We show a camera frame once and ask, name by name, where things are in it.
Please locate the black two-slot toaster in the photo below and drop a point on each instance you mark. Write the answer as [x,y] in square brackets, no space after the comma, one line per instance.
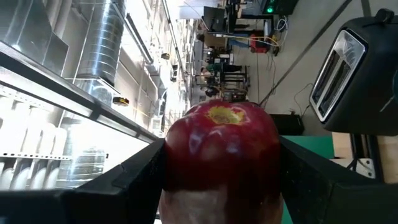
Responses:
[373,87]

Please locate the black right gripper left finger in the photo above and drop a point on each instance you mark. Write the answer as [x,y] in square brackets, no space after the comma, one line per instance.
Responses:
[109,199]

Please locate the red tool cart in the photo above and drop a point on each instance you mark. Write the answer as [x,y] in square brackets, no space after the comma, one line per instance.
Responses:
[259,43]

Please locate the black computer with green light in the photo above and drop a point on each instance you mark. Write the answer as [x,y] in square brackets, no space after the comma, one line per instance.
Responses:
[276,7]

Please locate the red apple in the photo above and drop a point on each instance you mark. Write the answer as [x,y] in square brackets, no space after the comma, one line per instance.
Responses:
[222,149]

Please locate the black monitor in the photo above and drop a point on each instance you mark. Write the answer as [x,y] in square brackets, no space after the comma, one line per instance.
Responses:
[214,18]

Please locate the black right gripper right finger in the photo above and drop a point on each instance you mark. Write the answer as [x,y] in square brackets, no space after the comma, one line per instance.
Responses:
[335,199]

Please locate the silver ventilation duct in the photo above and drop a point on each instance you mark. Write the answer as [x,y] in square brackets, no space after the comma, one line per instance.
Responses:
[102,43]

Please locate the green mat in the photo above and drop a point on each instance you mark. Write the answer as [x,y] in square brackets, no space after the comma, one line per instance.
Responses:
[311,146]

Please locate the small black box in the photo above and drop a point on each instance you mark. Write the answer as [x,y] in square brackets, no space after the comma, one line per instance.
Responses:
[287,124]

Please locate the person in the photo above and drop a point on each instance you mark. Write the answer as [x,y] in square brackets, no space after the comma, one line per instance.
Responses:
[222,67]

